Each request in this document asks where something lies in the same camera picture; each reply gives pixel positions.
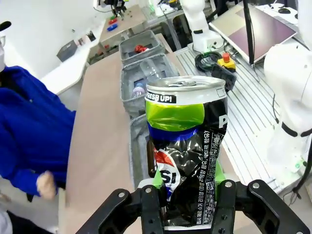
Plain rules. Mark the crushed red can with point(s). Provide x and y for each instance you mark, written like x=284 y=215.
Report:
x=139 y=48

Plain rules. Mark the grey box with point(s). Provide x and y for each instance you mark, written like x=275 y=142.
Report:
x=67 y=51

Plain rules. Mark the person in blue hoodie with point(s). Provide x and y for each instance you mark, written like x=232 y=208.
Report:
x=24 y=122

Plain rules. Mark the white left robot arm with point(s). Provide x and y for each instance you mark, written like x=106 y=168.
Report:
x=292 y=85

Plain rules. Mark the aluminium profile base plate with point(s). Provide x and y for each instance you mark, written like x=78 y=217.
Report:
x=248 y=109

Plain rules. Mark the grey fabric basket labelled Bottle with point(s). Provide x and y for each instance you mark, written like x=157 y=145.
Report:
x=136 y=146

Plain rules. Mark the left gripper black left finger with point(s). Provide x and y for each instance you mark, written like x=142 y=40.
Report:
x=136 y=212

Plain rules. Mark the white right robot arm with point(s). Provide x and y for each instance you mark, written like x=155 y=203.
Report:
x=195 y=14

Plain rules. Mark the black cap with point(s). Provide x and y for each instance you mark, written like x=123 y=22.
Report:
x=5 y=25

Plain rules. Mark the crushed clear plastic bottle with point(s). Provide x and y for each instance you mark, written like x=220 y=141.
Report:
x=153 y=69

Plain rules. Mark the black power strip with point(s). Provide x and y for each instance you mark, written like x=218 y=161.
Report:
x=224 y=78

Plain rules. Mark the black stand pole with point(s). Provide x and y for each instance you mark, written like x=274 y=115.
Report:
x=248 y=29

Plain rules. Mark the black computer mouse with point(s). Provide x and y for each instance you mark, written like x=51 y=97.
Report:
x=284 y=10

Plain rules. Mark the blue plastic object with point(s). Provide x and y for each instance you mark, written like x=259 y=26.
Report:
x=112 y=27

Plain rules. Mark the grey fabric basket labelled Can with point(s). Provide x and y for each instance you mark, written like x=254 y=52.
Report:
x=151 y=40

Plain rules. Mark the yellow emergency stop button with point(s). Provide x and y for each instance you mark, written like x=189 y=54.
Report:
x=228 y=64

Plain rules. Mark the white face mask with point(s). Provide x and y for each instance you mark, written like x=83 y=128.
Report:
x=2 y=58

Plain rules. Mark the person right hand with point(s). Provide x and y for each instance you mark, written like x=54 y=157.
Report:
x=47 y=185

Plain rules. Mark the white table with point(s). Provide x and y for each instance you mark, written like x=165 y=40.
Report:
x=68 y=73

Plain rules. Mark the brown glass bottle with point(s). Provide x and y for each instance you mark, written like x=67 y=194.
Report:
x=151 y=158

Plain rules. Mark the brown background table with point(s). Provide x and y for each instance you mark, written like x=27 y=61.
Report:
x=131 y=17

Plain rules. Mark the clear water bottle blue cap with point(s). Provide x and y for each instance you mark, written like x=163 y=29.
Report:
x=139 y=90

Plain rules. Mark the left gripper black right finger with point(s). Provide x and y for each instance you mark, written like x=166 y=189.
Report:
x=243 y=209

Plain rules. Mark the crushed black Pepsi can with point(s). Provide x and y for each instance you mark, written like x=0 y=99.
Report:
x=185 y=109

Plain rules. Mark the grey fabric basket labelled Plastic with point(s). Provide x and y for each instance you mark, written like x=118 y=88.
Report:
x=126 y=102

